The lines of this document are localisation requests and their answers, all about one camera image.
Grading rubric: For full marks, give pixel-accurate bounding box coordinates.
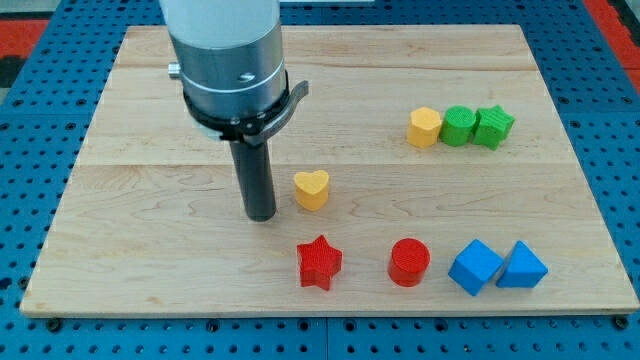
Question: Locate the blue cube block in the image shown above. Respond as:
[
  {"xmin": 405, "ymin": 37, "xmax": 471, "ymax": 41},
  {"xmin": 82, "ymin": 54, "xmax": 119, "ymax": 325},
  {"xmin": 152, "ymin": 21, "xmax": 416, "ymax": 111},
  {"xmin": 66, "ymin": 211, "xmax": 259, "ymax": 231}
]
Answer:
[{"xmin": 448, "ymin": 239, "xmax": 504, "ymax": 296}]

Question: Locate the yellow hexagon block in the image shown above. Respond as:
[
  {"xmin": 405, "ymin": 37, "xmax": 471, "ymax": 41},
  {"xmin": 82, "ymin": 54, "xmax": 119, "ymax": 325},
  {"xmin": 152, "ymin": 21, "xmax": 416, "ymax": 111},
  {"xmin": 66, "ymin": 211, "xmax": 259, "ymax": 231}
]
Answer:
[{"xmin": 406, "ymin": 107, "xmax": 442, "ymax": 148}]

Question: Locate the red cylinder block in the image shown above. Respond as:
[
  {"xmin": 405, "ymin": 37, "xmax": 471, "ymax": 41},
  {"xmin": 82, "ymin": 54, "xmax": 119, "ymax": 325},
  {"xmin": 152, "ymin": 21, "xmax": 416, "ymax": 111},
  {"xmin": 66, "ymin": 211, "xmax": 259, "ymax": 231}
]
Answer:
[{"xmin": 387, "ymin": 238, "xmax": 431, "ymax": 287}]

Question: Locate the green cylinder block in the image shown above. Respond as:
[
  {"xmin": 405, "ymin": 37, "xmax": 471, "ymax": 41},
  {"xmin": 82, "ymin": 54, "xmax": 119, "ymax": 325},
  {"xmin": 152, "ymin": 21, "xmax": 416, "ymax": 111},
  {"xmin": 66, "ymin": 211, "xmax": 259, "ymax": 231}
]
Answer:
[{"xmin": 439, "ymin": 105, "xmax": 476, "ymax": 147}]

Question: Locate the green star block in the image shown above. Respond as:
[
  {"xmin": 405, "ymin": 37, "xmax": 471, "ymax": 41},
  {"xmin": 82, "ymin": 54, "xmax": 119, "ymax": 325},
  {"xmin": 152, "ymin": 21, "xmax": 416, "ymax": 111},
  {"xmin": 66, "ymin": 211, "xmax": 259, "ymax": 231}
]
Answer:
[{"xmin": 472, "ymin": 105, "xmax": 515, "ymax": 150}]

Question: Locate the black clamp bracket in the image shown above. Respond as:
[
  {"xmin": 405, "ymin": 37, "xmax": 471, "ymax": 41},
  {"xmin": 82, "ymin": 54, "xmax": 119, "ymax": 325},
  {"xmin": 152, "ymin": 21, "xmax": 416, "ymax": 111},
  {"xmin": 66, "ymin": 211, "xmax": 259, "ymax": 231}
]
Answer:
[{"xmin": 183, "ymin": 80, "xmax": 309, "ymax": 146}]

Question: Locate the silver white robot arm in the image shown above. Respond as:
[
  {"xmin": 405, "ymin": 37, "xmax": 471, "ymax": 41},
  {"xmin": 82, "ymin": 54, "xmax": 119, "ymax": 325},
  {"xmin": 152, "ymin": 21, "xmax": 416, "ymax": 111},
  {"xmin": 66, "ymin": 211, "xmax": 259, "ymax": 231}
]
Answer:
[{"xmin": 159, "ymin": 0, "xmax": 289, "ymax": 141}]

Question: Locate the wooden board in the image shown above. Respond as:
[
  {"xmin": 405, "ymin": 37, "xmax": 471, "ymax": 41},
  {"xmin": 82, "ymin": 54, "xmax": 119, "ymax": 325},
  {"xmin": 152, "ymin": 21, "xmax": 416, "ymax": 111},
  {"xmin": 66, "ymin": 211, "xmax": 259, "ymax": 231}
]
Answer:
[{"xmin": 21, "ymin": 25, "xmax": 639, "ymax": 318}]

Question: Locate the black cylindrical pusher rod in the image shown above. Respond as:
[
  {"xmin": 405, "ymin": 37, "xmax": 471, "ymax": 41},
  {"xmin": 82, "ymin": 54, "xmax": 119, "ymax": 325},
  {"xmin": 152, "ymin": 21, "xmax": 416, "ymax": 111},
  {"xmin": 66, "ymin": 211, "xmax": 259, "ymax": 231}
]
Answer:
[{"xmin": 230, "ymin": 142, "xmax": 276, "ymax": 222}]

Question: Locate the blue triangle block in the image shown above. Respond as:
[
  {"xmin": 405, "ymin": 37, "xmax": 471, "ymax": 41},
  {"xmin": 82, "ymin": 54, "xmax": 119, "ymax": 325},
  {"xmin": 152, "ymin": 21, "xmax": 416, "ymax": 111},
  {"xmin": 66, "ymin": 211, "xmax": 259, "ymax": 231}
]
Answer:
[{"xmin": 496, "ymin": 240, "xmax": 548, "ymax": 288}]

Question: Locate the yellow heart block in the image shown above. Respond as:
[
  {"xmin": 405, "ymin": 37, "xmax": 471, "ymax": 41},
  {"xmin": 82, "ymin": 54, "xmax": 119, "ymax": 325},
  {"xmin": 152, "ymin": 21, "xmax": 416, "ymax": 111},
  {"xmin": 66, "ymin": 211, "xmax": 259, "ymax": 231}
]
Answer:
[{"xmin": 293, "ymin": 170, "xmax": 330, "ymax": 211}]

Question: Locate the red star block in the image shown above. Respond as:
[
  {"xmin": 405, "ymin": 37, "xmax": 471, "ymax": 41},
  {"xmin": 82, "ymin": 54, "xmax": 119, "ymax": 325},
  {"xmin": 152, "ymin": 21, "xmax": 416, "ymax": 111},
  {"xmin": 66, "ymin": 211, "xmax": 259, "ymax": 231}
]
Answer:
[{"xmin": 296, "ymin": 235, "xmax": 343, "ymax": 291}]

